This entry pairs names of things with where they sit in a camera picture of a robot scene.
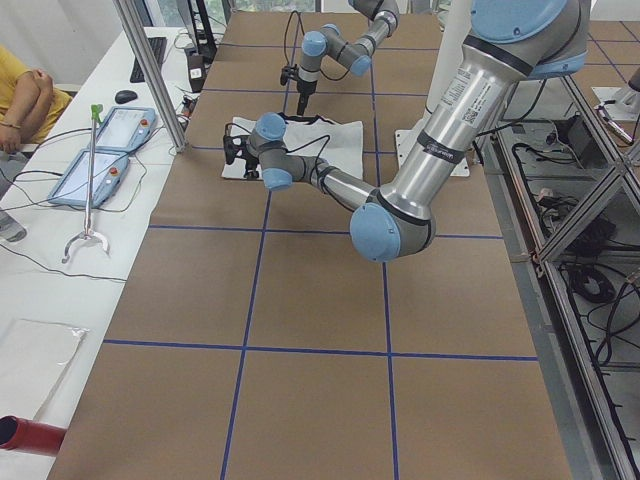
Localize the aluminium frame post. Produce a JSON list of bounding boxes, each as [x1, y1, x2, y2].
[[113, 0, 187, 153]]

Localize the near blue teach pendant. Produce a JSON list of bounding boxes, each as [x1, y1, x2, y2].
[[46, 148, 131, 209]]

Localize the person in yellow shirt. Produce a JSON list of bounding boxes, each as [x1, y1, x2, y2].
[[1, 46, 72, 154]]

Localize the black computer mouse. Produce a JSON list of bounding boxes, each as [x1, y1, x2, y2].
[[114, 90, 138, 105]]

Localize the blue teach pendant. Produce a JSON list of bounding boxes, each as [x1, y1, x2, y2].
[[96, 105, 157, 153], [46, 148, 131, 209]]

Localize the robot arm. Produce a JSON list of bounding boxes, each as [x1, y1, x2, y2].
[[280, 0, 400, 116], [223, 0, 591, 262]]

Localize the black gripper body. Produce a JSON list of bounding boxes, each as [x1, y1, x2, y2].
[[279, 65, 319, 96], [223, 133, 259, 168]]

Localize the grey cartoon print t-shirt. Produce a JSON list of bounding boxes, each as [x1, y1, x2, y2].
[[221, 112, 363, 180]]

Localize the far blue teach pendant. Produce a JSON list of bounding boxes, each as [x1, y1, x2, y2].
[[96, 105, 157, 153]]

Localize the black keyboard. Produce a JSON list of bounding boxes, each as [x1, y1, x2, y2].
[[129, 36, 169, 84]]

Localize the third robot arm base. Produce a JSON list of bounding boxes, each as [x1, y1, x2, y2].
[[592, 70, 639, 122]]

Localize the metal reacher grabber tool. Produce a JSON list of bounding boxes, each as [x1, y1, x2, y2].
[[61, 104, 110, 264]]

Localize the clear plastic bag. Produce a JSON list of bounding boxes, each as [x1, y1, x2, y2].
[[1, 319, 89, 419]]

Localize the red cylinder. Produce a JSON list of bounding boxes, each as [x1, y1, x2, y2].
[[1, 415, 67, 456]]

